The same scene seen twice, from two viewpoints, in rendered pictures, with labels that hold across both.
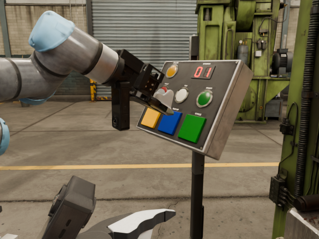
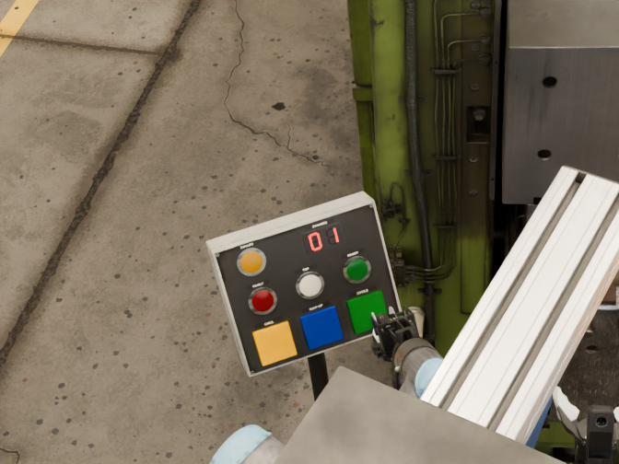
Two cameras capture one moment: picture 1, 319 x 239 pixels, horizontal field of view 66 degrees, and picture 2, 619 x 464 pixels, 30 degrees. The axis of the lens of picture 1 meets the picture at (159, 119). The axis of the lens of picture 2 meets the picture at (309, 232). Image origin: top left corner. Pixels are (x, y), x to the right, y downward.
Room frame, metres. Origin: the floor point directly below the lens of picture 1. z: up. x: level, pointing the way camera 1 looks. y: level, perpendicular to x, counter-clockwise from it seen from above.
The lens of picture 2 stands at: (0.18, 1.26, 2.87)
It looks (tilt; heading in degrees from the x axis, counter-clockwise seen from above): 48 degrees down; 294
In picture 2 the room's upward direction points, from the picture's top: 8 degrees counter-clockwise
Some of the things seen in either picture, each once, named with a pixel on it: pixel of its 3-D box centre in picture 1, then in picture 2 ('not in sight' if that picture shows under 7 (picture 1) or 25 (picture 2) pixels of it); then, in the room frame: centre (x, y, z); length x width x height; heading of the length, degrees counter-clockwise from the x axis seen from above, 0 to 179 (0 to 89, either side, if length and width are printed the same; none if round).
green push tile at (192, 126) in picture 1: (192, 128); (367, 311); (0.69, -0.10, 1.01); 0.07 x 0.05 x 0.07; 37
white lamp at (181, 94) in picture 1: (181, 95); (309, 284); (0.79, -0.07, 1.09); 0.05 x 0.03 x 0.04; 12
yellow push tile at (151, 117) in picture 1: (152, 116); (274, 342); (0.85, 0.03, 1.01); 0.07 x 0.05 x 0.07; 37
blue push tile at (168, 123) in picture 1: (170, 122); (321, 327); (0.77, -0.04, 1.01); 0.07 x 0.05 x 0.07; 37
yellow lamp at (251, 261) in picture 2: (172, 71); (251, 261); (0.90, -0.04, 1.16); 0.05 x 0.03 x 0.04; 12
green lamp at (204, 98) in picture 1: (204, 98); (356, 270); (0.71, -0.13, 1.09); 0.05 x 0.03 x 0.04; 12
